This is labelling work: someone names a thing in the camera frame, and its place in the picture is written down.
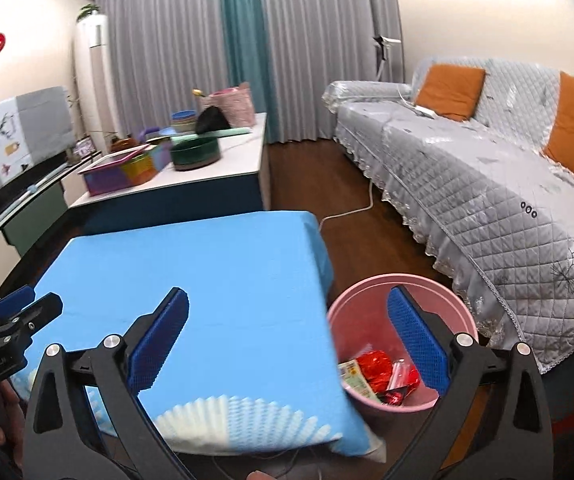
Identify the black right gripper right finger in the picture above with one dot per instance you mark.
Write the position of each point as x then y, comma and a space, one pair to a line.
514, 438

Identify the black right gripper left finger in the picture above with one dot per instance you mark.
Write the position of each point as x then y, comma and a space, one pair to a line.
62, 439

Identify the pink trash bin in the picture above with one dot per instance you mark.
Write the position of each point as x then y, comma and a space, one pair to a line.
359, 321

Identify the person's left hand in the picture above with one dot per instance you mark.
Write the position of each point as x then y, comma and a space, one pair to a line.
12, 422

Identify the white green TV cabinet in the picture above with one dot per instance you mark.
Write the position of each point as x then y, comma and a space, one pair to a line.
38, 209

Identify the red plastic wrapper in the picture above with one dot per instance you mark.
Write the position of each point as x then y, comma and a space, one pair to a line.
376, 367

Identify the green snack packet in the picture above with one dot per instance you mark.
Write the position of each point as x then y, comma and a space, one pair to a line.
353, 380

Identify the grey quilted sofa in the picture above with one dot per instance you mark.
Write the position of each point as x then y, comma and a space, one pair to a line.
496, 215

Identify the grey covered television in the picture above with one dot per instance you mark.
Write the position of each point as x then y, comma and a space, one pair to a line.
33, 127

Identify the colourful storage box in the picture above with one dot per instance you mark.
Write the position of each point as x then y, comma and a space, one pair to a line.
116, 171

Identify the blue tablecloth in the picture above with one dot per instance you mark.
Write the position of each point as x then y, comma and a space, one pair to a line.
254, 369

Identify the brown ornament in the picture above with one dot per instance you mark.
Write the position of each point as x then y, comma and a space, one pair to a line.
120, 144

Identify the dark green round bowl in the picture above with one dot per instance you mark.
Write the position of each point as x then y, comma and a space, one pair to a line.
194, 153

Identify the white blue coffee table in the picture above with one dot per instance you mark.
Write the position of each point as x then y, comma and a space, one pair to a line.
239, 182

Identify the stack of coloured bowls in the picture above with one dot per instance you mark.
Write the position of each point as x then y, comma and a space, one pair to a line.
184, 121

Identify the white standing air conditioner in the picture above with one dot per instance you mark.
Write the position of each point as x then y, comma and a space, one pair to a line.
93, 78

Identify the pink woven basket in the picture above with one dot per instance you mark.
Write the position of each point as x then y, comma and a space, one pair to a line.
235, 103

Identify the orange cushion far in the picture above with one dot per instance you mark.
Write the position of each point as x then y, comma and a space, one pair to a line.
452, 91

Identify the teal curtain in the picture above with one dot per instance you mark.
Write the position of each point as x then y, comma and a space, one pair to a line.
247, 51

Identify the white floor lamp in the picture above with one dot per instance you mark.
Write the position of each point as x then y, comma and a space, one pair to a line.
383, 44

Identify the grey curtain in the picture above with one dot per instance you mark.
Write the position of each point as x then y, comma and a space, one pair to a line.
288, 51

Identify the small photo frame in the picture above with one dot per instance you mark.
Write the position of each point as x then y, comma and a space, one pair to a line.
84, 147

